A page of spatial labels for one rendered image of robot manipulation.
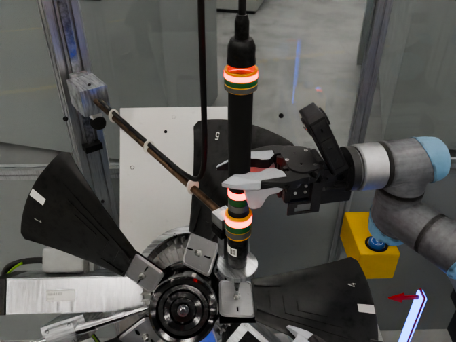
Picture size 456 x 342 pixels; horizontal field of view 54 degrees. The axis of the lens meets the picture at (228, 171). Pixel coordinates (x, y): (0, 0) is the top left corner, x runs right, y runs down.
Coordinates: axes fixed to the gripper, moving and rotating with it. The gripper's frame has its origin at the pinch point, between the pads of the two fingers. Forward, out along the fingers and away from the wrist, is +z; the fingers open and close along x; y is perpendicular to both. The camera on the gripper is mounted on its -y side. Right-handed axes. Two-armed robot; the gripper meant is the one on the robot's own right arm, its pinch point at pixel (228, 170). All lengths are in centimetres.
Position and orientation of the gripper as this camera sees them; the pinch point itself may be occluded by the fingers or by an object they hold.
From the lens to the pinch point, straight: 65.4
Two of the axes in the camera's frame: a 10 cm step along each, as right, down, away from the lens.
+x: -2.0, -5.6, 8.0
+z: -9.8, 1.1, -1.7
